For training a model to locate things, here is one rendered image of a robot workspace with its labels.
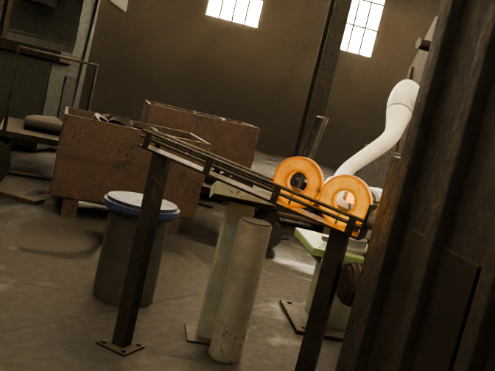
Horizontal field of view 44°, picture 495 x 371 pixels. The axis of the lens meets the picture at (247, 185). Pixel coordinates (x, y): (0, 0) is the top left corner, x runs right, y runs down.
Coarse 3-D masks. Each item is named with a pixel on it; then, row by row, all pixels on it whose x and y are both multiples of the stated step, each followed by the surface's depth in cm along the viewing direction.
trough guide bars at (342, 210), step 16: (144, 144) 205; (160, 144) 203; (176, 144) 200; (208, 160) 195; (224, 160) 199; (240, 176) 190; (256, 176) 188; (272, 192) 186; (320, 208) 180; (336, 208) 177; (352, 224) 175
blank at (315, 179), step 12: (288, 168) 186; (300, 168) 184; (312, 168) 182; (276, 180) 187; (288, 180) 187; (312, 180) 182; (288, 192) 186; (312, 192) 182; (288, 204) 186; (312, 204) 185
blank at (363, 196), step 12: (336, 180) 179; (348, 180) 178; (360, 180) 176; (324, 192) 181; (336, 192) 179; (360, 192) 176; (336, 204) 182; (360, 204) 176; (324, 216) 181; (360, 216) 176
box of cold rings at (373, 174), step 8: (392, 152) 498; (400, 152) 574; (376, 160) 529; (384, 160) 512; (368, 168) 545; (376, 168) 525; (384, 168) 508; (360, 176) 562; (368, 176) 541; (376, 176) 521; (384, 176) 504; (368, 184) 536; (376, 184) 517
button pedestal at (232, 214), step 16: (224, 192) 226; (240, 192) 228; (240, 208) 231; (224, 224) 232; (224, 240) 232; (224, 256) 233; (224, 272) 234; (208, 288) 236; (208, 304) 235; (208, 320) 237; (192, 336) 236; (208, 336) 238
